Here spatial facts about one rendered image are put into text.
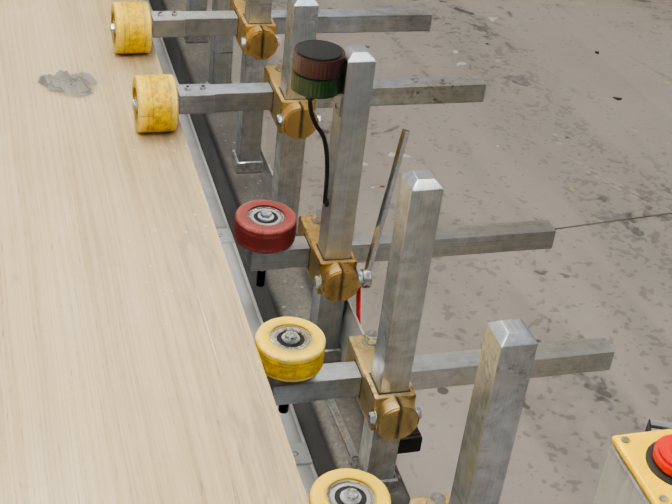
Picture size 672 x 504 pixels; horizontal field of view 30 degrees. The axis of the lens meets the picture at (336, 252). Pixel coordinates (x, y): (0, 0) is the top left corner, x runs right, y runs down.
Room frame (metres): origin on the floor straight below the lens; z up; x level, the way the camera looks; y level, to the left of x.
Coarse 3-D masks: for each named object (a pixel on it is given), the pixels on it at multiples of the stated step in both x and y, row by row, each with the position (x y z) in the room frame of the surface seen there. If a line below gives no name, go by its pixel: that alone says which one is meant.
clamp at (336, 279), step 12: (300, 216) 1.43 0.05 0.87; (312, 216) 1.43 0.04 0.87; (300, 228) 1.42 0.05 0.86; (312, 228) 1.40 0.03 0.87; (312, 240) 1.37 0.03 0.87; (312, 252) 1.35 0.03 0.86; (312, 264) 1.35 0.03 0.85; (324, 264) 1.32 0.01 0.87; (336, 264) 1.32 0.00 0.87; (348, 264) 1.33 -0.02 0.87; (312, 276) 1.34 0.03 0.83; (324, 276) 1.31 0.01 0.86; (336, 276) 1.31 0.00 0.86; (348, 276) 1.31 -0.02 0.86; (324, 288) 1.30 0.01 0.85; (336, 288) 1.31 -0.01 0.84; (348, 288) 1.31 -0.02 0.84; (336, 300) 1.31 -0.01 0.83
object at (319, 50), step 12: (300, 48) 1.33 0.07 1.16; (312, 48) 1.34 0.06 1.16; (324, 48) 1.34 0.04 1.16; (336, 48) 1.34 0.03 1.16; (324, 60) 1.31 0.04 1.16; (336, 96) 1.34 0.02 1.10; (312, 108) 1.33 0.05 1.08; (336, 108) 1.33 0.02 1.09; (312, 120) 1.33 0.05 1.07; (324, 144) 1.34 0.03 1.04; (324, 180) 1.34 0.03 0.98; (324, 192) 1.34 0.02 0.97; (324, 204) 1.34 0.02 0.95
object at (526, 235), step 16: (480, 224) 1.48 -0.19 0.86; (496, 224) 1.48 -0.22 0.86; (512, 224) 1.49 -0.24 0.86; (528, 224) 1.49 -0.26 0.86; (544, 224) 1.50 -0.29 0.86; (304, 240) 1.38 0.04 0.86; (368, 240) 1.40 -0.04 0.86; (384, 240) 1.41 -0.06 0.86; (448, 240) 1.43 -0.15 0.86; (464, 240) 1.44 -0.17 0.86; (480, 240) 1.45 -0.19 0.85; (496, 240) 1.45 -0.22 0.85; (512, 240) 1.46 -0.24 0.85; (528, 240) 1.47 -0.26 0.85; (544, 240) 1.48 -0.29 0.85; (256, 256) 1.34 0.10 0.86; (272, 256) 1.35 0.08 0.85; (288, 256) 1.36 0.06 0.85; (304, 256) 1.36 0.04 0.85; (384, 256) 1.40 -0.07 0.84; (432, 256) 1.42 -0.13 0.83
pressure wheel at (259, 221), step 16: (240, 208) 1.37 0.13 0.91; (256, 208) 1.38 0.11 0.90; (272, 208) 1.38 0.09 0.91; (288, 208) 1.38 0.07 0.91; (240, 224) 1.33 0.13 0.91; (256, 224) 1.34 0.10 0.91; (272, 224) 1.34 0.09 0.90; (288, 224) 1.35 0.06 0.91; (240, 240) 1.33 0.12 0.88; (256, 240) 1.32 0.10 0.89; (272, 240) 1.32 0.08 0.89; (288, 240) 1.34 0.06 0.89
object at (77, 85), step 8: (64, 72) 1.66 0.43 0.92; (80, 72) 1.68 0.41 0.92; (40, 80) 1.65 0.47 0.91; (48, 80) 1.65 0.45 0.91; (56, 80) 1.66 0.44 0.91; (64, 80) 1.66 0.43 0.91; (72, 80) 1.64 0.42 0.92; (80, 80) 1.64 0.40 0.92; (88, 80) 1.67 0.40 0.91; (48, 88) 1.63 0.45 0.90; (56, 88) 1.63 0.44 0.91; (64, 88) 1.64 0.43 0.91; (72, 88) 1.64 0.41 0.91; (80, 88) 1.64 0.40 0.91; (88, 88) 1.65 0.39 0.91; (72, 96) 1.62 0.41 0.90; (80, 96) 1.62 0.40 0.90
